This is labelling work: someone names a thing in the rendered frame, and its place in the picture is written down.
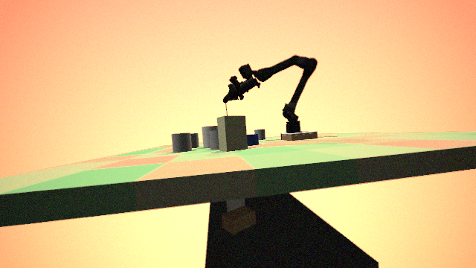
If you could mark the blue cylinder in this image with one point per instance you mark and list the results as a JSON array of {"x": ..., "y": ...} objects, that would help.
[{"x": 252, "y": 139}]

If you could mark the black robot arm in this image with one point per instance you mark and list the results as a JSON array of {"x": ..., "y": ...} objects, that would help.
[{"x": 308, "y": 64}]

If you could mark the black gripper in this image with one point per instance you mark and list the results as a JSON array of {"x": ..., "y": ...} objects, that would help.
[{"x": 235, "y": 92}]

